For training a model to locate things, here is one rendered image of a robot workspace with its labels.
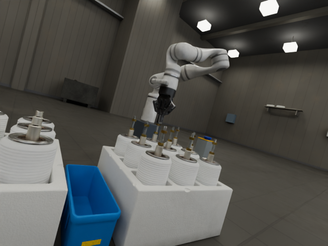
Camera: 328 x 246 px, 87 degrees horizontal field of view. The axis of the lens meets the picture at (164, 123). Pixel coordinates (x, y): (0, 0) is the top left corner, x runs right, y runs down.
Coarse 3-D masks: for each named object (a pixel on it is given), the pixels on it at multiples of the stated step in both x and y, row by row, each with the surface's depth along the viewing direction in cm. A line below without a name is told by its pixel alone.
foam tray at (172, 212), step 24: (120, 168) 54; (120, 192) 50; (144, 192) 43; (168, 192) 47; (192, 192) 52; (216, 192) 58; (120, 216) 47; (144, 216) 44; (168, 216) 49; (192, 216) 54; (216, 216) 61; (120, 240) 44; (144, 240) 46; (168, 240) 50; (192, 240) 56
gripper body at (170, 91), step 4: (160, 88) 76; (164, 88) 74; (168, 88) 74; (160, 92) 75; (164, 92) 74; (168, 92) 74; (172, 92) 75; (160, 96) 79; (164, 96) 77; (168, 96) 75; (172, 96) 76; (168, 100) 75; (172, 100) 76; (168, 104) 76
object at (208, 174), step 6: (198, 162) 63; (204, 162) 62; (198, 168) 63; (204, 168) 61; (210, 168) 61; (216, 168) 61; (198, 174) 62; (204, 174) 61; (210, 174) 61; (216, 174) 61; (198, 180) 62; (204, 180) 61; (210, 180) 61; (216, 180) 62
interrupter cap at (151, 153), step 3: (147, 150) 53; (150, 150) 55; (147, 153) 50; (150, 153) 51; (153, 153) 53; (162, 153) 55; (153, 156) 49; (156, 156) 49; (162, 156) 53; (165, 156) 52; (168, 156) 53; (162, 159) 49; (165, 159) 50; (168, 159) 51
